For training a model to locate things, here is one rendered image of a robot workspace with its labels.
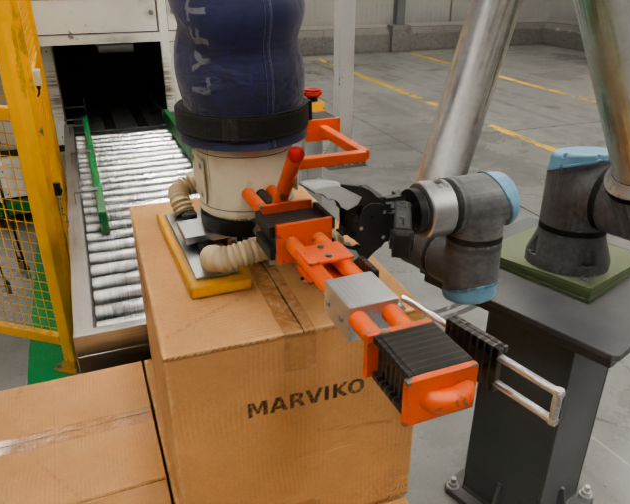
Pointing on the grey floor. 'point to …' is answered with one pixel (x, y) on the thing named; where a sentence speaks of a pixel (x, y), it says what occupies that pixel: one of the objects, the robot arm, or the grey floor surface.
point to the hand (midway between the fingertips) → (301, 235)
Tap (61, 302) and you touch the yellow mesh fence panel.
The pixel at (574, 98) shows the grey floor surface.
